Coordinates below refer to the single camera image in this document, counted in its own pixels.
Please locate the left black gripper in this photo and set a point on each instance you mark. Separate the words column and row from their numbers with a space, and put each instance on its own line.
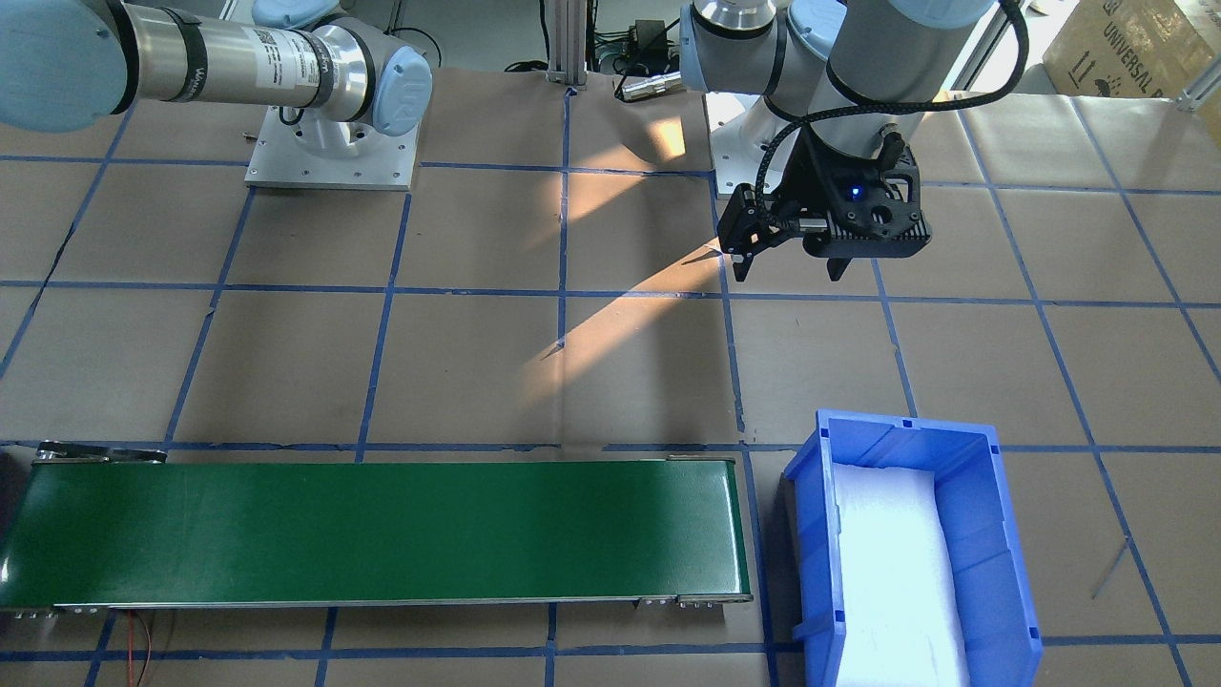
column 813, row 178

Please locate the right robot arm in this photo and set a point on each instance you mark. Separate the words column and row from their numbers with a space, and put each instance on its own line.
column 66, row 64

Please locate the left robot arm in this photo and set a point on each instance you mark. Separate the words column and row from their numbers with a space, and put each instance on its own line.
column 841, row 86

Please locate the blue bin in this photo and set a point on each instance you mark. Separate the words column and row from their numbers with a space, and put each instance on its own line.
column 1001, row 635

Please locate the white foam pad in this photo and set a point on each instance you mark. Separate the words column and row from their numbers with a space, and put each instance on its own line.
column 902, row 621

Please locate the cardboard box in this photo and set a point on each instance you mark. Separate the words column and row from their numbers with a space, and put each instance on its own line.
column 1133, row 48

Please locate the green conveyor belt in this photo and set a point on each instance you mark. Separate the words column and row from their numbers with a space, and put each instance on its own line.
column 145, row 535

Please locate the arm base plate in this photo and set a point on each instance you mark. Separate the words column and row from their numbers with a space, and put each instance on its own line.
column 318, row 154
column 734, row 143

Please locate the aluminium profile post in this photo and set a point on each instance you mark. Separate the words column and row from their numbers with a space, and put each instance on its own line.
column 567, row 25

